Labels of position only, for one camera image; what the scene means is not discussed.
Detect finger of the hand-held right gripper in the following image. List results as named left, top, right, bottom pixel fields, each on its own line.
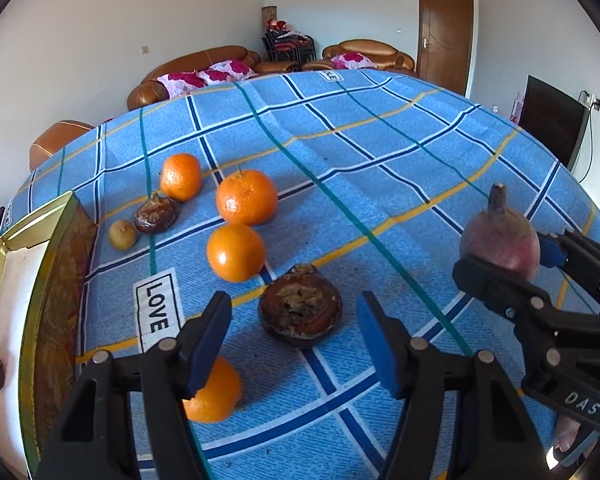
left=537, top=229, right=600, bottom=311
left=452, top=255, right=563, bottom=381

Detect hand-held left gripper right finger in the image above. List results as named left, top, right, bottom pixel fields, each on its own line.
left=356, top=291, right=551, bottom=480

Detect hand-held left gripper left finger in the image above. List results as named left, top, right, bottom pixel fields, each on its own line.
left=36, top=291, right=233, bottom=480

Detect large brown mangosteen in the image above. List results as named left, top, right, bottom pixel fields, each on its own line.
left=258, top=263, right=343, bottom=349

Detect orange with stem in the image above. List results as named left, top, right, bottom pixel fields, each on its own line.
left=216, top=164, right=279, bottom=227

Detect gold tin tray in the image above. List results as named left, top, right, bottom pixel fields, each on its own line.
left=0, top=190, right=98, bottom=461

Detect person's right hand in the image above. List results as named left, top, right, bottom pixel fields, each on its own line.
left=554, top=412, right=598, bottom=453

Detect black television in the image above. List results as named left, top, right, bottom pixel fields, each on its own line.
left=520, top=75, right=590, bottom=171

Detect small yellowish fruit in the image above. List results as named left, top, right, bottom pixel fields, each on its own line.
left=109, top=220, right=140, bottom=251

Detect blue plaid tablecloth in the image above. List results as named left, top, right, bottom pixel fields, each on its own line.
left=7, top=69, right=600, bottom=480

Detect brown wooden door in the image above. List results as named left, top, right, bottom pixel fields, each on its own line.
left=416, top=0, right=475, bottom=97

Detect brown leather armchair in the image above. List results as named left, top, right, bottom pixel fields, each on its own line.
left=29, top=120, right=96, bottom=172
left=302, top=39, right=416, bottom=77

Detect pink floral cushion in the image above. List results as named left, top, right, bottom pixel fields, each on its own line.
left=200, top=59, right=258, bottom=83
left=331, top=51, right=376, bottom=70
left=156, top=71, right=208, bottom=98

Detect long brown leather sofa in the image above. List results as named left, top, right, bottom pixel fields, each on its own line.
left=126, top=45, right=261, bottom=111

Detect stacked dark chairs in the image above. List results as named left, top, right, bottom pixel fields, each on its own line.
left=262, top=27, right=315, bottom=63

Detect black power cable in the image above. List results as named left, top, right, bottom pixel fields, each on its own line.
left=579, top=91, right=600, bottom=183

